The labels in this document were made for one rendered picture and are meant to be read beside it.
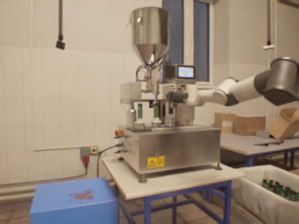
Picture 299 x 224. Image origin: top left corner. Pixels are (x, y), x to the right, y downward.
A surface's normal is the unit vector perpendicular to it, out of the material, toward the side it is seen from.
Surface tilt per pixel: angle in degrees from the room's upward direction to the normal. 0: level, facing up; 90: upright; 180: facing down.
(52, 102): 90
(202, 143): 90
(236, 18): 90
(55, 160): 90
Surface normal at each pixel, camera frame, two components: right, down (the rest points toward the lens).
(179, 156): 0.38, 0.06
